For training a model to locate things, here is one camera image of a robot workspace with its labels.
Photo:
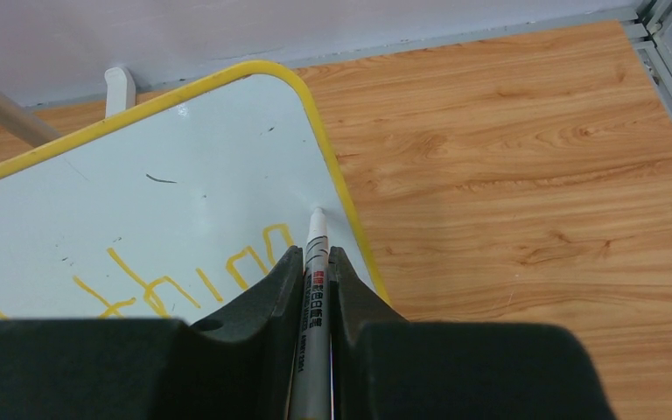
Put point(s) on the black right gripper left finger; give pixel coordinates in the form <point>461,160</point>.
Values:
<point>234,363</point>

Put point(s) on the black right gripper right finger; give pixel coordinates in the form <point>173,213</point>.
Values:
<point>386,367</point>

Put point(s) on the yellow framed whiteboard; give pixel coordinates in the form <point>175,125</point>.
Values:
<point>175,207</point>

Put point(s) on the metal stand pole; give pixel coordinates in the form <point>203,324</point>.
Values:
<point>121,95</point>

